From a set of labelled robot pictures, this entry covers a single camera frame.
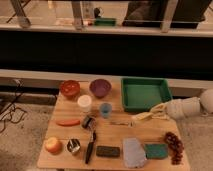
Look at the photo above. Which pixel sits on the wooden table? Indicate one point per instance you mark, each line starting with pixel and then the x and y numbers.
pixel 148 131

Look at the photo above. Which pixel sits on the metal fork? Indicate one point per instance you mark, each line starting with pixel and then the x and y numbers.
pixel 130 124

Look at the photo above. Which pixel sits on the dark sponge block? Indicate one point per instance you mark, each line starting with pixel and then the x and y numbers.
pixel 107 151

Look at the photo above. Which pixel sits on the green plastic tray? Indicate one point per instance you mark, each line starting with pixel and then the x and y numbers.
pixel 141 94

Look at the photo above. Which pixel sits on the small green background bin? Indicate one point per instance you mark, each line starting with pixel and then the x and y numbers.
pixel 105 22

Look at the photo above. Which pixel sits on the blue cup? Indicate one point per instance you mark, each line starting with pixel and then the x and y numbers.
pixel 105 110

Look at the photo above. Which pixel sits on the upright metal cup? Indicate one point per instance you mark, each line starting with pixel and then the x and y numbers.
pixel 73 146

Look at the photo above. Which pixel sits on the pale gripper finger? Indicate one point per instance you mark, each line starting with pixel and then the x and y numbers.
pixel 158 108
pixel 161 116

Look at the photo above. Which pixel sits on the black handled tool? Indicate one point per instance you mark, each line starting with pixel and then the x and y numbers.
pixel 90 147

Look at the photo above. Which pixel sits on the white cup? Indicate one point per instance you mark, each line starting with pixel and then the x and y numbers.
pixel 85 103

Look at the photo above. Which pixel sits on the metal cup lying down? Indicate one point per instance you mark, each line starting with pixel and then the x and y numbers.
pixel 89 123

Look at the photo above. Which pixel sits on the green sponge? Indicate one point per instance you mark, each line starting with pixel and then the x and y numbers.
pixel 156 151

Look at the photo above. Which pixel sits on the grey blue cloth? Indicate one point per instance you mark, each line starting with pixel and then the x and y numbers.
pixel 133 153

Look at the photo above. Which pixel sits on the red yellow apple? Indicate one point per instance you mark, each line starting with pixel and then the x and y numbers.
pixel 53 145

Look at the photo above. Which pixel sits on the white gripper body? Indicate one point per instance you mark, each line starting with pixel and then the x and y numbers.
pixel 174 109

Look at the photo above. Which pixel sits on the red bowl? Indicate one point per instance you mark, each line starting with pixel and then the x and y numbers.
pixel 69 88

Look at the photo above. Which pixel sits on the dark red grapes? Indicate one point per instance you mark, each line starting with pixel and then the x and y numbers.
pixel 176 145

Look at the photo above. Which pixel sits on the yellow banana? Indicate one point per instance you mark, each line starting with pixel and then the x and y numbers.
pixel 142 116

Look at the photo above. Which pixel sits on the purple bowl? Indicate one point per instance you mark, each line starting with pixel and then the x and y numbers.
pixel 100 87

